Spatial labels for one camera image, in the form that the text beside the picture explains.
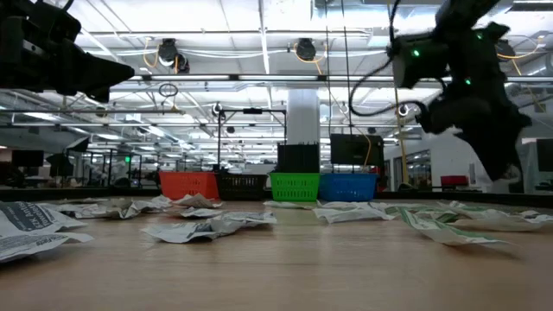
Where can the orange plastic bin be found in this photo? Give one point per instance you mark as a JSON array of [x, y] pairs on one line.
[[188, 185]]

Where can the white packet black label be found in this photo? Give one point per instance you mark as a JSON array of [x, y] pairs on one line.
[[182, 204], [201, 198], [181, 233], [34, 245], [248, 218], [129, 209], [30, 218], [84, 211], [196, 212]]

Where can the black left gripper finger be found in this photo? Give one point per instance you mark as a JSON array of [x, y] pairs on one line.
[[103, 67], [103, 84]]

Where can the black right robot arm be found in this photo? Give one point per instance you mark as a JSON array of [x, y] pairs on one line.
[[466, 10]]

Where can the blue plastic bin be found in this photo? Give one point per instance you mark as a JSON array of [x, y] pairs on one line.
[[347, 187]]

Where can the black plastic bin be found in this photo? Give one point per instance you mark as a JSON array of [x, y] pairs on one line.
[[241, 186]]

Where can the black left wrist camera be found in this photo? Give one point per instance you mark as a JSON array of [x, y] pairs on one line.
[[56, 21]]

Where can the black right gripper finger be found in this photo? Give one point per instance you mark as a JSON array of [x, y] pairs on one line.
[[512, 149], [488, 151]]

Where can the black softbox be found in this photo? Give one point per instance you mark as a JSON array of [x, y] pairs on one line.
[[80, 145]]

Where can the black aluminium table frame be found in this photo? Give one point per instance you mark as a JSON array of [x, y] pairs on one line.
[[86, 193]]

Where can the red box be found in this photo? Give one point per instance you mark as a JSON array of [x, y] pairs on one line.
[[454, 180]]

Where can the green plastic bin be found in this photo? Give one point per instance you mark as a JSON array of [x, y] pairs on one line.
[[295, 186]]

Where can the white square pillar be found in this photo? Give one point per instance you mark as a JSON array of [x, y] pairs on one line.
[[303, 116]]

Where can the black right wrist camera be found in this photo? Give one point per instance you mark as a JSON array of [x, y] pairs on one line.
[[417, 65]]

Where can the white packet red label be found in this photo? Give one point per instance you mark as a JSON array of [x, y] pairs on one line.
[[162, 201], [86, 200]]

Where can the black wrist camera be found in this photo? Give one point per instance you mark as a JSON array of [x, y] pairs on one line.
[[417, 65], [56, 21]]

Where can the black stacked crates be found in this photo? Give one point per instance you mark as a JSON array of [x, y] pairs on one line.
[[298, 159]]

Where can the black studio lamp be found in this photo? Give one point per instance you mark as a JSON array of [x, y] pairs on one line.
[[59, 164]]

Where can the black monitor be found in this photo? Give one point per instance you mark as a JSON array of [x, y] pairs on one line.
[[27, 158], [352, 150], [545, 155]]

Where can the long light bar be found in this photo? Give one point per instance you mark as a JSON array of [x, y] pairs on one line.
[[190, 78]]

